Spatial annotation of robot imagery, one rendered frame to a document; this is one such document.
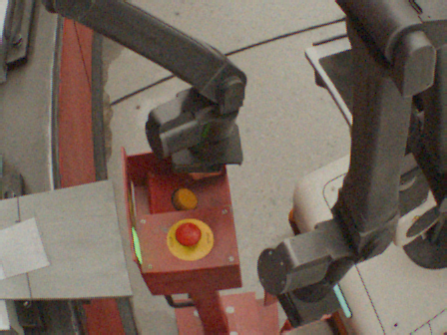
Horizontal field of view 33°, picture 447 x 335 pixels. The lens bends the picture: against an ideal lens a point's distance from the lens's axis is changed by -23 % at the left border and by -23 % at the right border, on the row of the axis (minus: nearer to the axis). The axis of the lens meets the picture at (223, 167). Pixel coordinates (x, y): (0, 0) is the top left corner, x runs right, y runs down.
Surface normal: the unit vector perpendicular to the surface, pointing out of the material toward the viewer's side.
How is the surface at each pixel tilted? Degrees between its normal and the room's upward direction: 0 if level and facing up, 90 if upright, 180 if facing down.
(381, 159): 90
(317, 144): 0
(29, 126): 0
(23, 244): 0
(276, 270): 63
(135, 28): 76
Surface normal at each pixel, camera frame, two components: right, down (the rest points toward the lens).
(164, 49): 0.49, 0.64
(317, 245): 0.28, -0.58
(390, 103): 0.36, 0.81
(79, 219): -0.07, -0.47
